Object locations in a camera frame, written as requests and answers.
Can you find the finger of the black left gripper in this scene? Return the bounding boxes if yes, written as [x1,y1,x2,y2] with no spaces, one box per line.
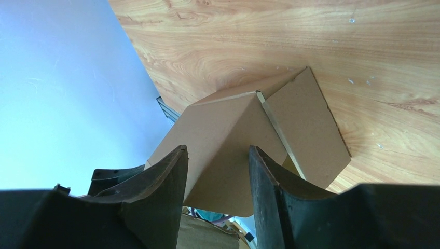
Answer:
[88,165,145,196]

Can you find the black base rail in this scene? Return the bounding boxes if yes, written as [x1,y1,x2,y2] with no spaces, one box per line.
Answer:
[156,97,180,126]

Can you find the brown cardboard box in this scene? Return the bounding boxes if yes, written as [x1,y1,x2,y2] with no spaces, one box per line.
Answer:
[146,67,351,217]

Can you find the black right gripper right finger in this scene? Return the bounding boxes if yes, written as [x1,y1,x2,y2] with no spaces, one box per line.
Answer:
[249,146,439,248]

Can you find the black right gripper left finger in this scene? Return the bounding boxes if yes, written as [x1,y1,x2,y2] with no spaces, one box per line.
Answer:
[1,145,188,248]

